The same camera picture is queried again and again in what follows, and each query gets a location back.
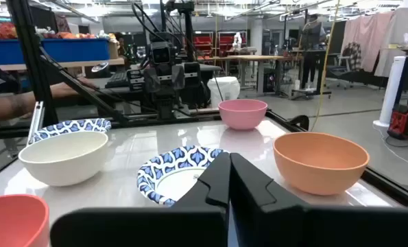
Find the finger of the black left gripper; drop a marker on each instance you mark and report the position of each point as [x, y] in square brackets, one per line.
[178, 77]
[151, 79]

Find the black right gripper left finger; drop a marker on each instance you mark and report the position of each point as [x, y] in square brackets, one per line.
[197, 223]

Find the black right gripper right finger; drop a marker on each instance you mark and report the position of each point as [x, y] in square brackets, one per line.
[275, 223]

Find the orange bowl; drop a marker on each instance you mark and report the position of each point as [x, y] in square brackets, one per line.
[320, 171]

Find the pink bowl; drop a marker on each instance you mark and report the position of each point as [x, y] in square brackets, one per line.
[241, 116]

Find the blue patterned paper bowl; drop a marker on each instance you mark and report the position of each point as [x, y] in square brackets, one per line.
[176, 161]
[70, 126]

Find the white speckled bowl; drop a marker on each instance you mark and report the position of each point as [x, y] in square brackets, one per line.
[63, 164]

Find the red bowl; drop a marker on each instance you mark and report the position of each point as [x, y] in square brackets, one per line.
[11, 223]

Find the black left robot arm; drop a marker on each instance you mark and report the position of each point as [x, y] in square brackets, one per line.
[166, 103]

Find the person's forearm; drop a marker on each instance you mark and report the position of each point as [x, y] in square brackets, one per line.
[5, 104]

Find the black keyboard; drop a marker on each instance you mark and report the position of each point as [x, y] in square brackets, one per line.
[117, 79]

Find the red storage bins rack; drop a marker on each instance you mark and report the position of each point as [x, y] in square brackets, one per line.
[203, 43]

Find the white bag-lined bin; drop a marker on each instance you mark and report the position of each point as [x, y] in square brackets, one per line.
[224, 91]

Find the wooden work table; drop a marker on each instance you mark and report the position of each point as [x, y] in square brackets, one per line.
[255, 58]

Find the blue plastic bin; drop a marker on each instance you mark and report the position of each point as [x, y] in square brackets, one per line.
[73, 49]

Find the red and black box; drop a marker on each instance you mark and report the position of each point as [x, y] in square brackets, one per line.
[407, 121]

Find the black office chair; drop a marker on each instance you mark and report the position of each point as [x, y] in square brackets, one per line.
[349, 58]

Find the white tower fan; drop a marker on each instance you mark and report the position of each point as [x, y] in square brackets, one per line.
[392, 89]

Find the pink hanging cloth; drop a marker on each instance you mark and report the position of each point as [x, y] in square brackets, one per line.
[368, 37]

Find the grey hanging cloth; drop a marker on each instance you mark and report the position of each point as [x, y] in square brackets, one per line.
[400, 31]

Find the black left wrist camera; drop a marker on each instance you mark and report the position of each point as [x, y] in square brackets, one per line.
[162, 53]

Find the silver aluminium rail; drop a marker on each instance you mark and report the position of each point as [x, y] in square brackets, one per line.
[35, 120]

